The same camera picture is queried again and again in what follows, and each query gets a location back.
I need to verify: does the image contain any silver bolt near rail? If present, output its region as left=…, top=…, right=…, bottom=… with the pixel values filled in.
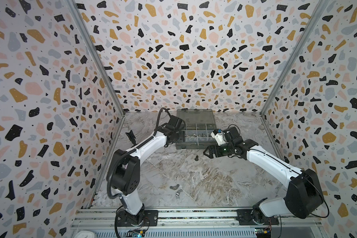
left=176, top=189, right=183, bottom=200

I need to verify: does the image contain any green circuit board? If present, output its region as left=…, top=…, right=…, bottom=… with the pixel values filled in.
left=126, top=230, right=146, bottom=238

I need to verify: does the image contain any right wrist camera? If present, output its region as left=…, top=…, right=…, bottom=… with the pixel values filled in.
left=211, top=129, right=227, bottom=146

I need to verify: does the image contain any grey compartment organizer box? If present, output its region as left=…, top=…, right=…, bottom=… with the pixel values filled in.
left=176, top=109, right=217, bottom=150

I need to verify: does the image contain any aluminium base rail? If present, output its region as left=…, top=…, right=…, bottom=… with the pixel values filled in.
left=70, top=207, right=328, bottom=238

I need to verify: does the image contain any white object at rail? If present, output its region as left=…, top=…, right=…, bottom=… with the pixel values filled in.
left=74, top=231, right=97, bottom=238

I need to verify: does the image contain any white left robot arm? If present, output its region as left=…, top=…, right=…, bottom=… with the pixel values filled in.
left=106, top=115, right=186, bottom=225

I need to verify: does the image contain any black corrugated cable hose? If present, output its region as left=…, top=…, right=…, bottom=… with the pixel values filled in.
left=106, top=107, right=172, bottom=238

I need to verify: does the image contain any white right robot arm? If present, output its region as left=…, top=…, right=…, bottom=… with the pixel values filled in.
left=203, top=127, right=326, bottom=224

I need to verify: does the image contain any black microphone stand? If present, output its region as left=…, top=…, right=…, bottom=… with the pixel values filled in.
left=126, top=130, right=137, bottom=146

